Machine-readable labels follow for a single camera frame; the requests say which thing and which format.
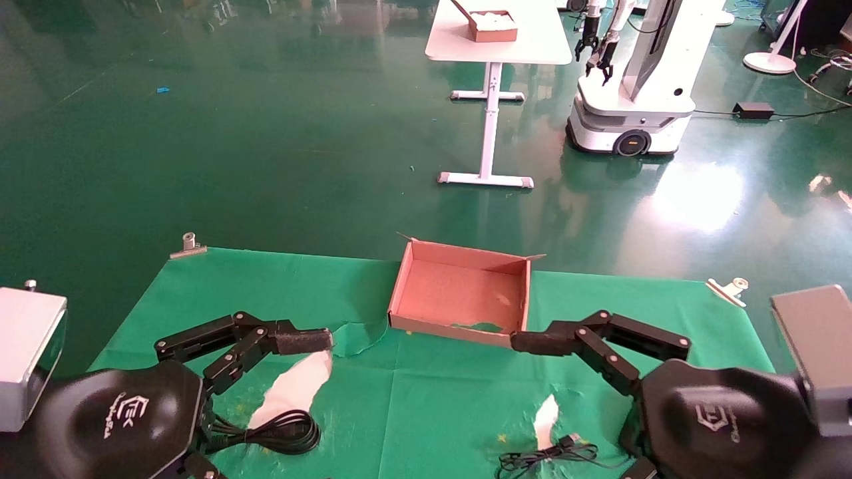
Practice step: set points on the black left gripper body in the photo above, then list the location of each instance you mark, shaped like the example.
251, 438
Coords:
120, 426

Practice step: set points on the black power adapter brick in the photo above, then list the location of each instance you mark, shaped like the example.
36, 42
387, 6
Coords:
753, 110

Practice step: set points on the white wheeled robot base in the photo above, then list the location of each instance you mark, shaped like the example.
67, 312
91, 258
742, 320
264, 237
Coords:
632, 113

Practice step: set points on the black distant robot gripper body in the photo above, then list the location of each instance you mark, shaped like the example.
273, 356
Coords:
590, 36
608, 52

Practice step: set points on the small cardboard box white filling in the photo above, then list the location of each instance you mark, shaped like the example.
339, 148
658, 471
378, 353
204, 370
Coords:
492, 26

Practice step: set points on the open brown cardboard box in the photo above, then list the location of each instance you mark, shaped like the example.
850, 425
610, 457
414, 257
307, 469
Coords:
459, 293

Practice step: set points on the green table cloth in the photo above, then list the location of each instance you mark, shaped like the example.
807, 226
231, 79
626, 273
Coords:
413, 399

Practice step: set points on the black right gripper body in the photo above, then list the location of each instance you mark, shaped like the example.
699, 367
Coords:
719, 426

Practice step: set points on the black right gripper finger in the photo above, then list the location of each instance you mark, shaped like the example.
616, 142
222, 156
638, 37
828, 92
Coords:
645, 336
546, 342

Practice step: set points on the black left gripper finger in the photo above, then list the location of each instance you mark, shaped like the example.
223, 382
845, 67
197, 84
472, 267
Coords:
200, 332
299, 340

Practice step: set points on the silver binder clip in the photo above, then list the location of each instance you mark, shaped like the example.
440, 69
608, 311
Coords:
190, 249
725, 291

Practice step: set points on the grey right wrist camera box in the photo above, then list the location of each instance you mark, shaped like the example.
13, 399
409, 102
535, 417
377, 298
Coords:
815, 352

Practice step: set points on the white stand with round base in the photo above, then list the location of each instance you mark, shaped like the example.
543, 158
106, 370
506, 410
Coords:
771, 62

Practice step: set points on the white height-adjustable table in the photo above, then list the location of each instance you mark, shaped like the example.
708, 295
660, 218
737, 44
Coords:
526, 46

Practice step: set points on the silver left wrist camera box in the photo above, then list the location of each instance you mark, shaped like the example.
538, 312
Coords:
26, 359

